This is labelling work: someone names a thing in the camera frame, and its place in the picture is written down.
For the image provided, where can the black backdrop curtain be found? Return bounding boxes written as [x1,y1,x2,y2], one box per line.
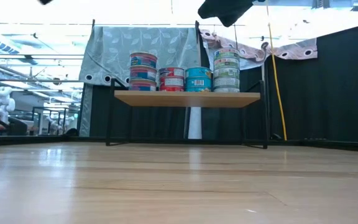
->
[90,20,358,144]

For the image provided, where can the pink grommet curtain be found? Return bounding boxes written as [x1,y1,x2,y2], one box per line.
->
[200,29,319,62]

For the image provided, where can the white pole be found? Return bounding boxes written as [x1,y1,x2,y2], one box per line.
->
[187,107,203,140]

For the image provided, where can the grey leaf-print curtain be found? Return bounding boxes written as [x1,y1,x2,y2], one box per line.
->
[78,25,201,138]

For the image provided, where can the black metal rack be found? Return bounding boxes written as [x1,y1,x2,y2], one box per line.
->
[31,106,81,136]

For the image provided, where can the black chair back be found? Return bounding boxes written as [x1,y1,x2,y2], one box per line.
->
[7,116,29,136]

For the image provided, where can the yellow cable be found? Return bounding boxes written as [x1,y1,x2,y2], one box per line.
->
[265,0,288,141]

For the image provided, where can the wooden shelf with black legs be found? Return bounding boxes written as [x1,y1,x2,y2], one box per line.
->
[105,77,269,149]

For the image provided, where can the black table frame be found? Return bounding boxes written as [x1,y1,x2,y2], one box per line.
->
[0,134,358,153]

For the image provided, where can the wooden shelf board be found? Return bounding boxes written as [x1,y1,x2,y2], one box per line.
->
[113,90,261,109]

